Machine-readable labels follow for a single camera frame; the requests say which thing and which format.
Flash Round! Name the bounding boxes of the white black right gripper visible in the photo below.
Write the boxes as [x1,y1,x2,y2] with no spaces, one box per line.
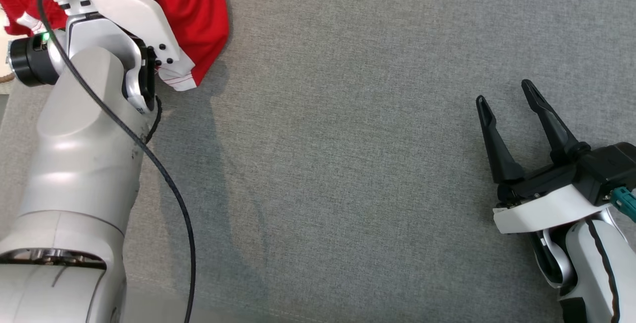
[476,80,614,234]

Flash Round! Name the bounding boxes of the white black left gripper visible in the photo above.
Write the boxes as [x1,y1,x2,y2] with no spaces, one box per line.
[52,0,180,65]

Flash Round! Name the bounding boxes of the red shorts with white stripe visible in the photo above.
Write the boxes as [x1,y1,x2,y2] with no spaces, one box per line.
[0,0,230,91]

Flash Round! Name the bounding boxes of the black cylindrical left gripper motor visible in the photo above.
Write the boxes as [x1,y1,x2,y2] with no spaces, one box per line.
[6,32,68,87]

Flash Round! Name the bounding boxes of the grey fabric sofa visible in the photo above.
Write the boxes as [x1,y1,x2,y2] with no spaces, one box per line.
[0,0,636,323]

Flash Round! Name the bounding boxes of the teal right camera connector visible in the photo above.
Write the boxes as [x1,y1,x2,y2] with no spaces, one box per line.
[611,187,636,222]

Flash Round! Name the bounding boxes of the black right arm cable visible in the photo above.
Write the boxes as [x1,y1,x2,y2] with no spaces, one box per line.
[585,219,622,323]

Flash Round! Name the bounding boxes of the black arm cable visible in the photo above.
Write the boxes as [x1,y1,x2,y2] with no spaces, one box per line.
[585,219,622,323]
[36,0,197,323]

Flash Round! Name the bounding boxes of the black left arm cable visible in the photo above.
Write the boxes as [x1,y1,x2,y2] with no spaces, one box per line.
[36,0,197,323]

